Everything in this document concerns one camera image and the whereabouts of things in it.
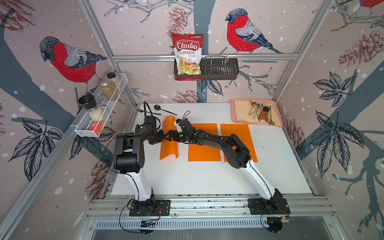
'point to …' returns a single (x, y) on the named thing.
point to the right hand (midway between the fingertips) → (168, 139)
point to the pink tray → (255, 111)
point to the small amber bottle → (263, 114)
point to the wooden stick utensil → (270, 113)
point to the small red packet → (96, 127)
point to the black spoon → (158, 107)
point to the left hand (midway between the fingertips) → (164, 135)
